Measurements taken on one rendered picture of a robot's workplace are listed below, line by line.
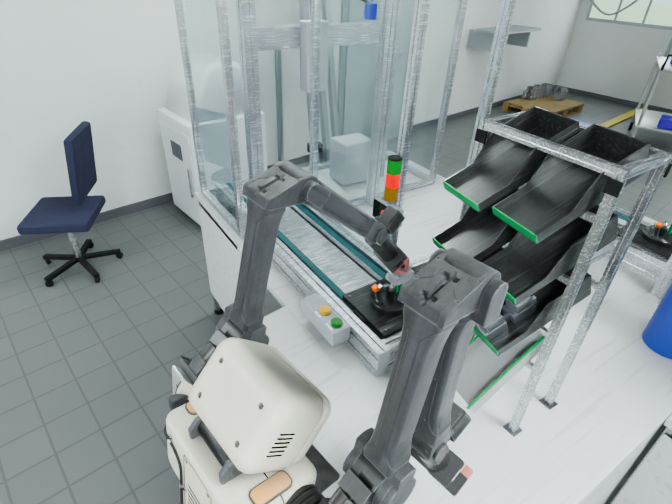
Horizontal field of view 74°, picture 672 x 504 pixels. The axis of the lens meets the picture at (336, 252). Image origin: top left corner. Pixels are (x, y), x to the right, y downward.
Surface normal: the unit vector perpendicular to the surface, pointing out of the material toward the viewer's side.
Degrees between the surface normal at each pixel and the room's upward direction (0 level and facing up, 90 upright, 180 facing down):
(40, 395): 0
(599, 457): 0
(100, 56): 90
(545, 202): 25
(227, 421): 47
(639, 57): 90
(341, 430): 0
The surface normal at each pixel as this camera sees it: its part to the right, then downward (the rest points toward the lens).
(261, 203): -0.65, 0.24
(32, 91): 0.66, 0.44
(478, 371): -0.62, -0.45
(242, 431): -0.52, -0.31
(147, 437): 0.04, -0.83
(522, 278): -0.35, -0.67
